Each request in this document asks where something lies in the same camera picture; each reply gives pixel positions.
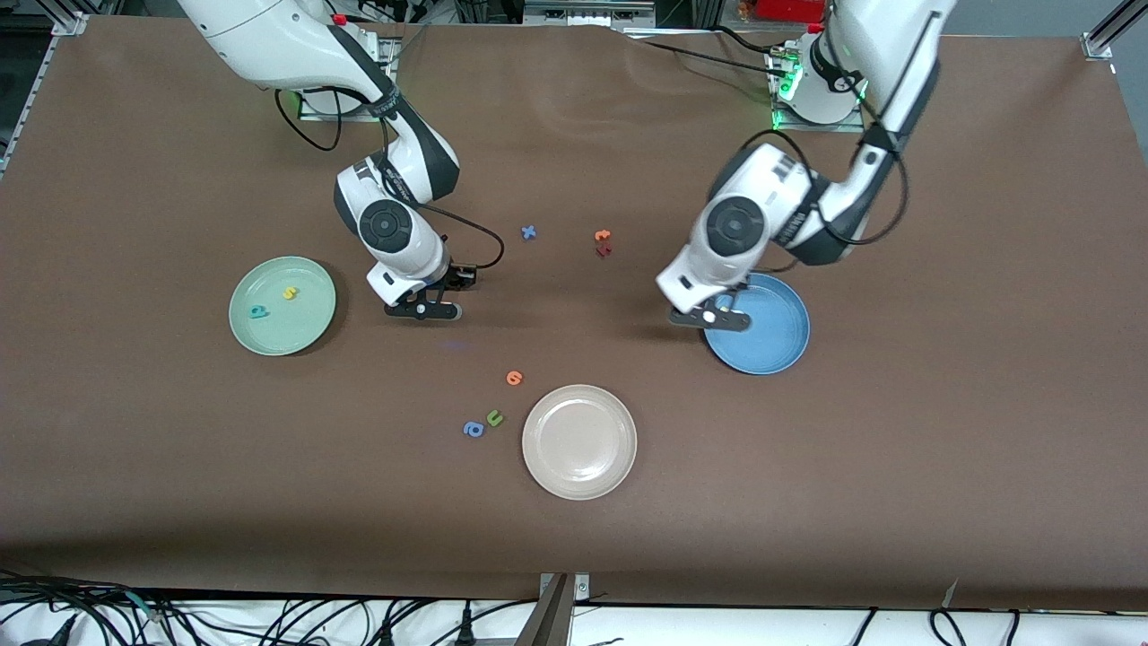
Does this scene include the aluminium frame profile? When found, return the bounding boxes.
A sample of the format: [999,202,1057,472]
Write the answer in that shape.
[516,574,575,646]

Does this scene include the short black table cable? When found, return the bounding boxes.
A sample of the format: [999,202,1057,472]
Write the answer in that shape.
[713,25,790,53]

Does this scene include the grey equipment box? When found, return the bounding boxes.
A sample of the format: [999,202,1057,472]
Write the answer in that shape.
[525,0,656,28]

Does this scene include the aluminium corner post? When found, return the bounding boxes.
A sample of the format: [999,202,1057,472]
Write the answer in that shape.
[1083,0,1148,60]

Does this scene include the looped black floor cable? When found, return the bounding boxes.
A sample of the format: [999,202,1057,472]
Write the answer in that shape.
[928,608,1023,646]

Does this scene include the beige plate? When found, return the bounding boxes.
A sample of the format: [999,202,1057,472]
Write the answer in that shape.
[522,384,639,501]

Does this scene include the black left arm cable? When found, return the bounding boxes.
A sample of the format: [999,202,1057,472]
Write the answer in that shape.
[709,36,909,270]

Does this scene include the aluminium table edge rail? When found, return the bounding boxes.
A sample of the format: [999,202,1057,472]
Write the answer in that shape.
[0,13,86,176]

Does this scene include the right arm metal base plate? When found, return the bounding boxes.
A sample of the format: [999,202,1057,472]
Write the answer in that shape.
[299,38,401,122]

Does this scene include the small metal bracket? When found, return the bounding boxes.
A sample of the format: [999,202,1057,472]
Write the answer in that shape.
[538,572,591,602]

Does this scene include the blue plate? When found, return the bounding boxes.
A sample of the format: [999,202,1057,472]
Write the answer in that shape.
[702,273,811,375]

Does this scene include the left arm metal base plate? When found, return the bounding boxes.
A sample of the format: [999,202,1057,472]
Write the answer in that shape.
[770,43,866,134]

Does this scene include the green plate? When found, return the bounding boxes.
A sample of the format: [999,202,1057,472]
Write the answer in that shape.
[229,257,337,357]

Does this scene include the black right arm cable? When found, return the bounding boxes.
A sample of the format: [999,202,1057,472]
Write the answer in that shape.
[274,88,505,270]

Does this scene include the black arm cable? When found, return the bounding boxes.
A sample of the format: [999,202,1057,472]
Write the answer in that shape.
[274,88,505,270]
[709,36,909,270]

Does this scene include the tangled black floor cables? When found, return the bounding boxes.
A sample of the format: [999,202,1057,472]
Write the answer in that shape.
[0,570,180,646]

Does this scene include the red box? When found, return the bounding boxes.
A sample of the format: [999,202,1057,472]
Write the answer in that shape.
[753,0,831,23]

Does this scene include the long black table cable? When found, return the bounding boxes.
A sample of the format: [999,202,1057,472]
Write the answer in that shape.
[619,31,786,77]

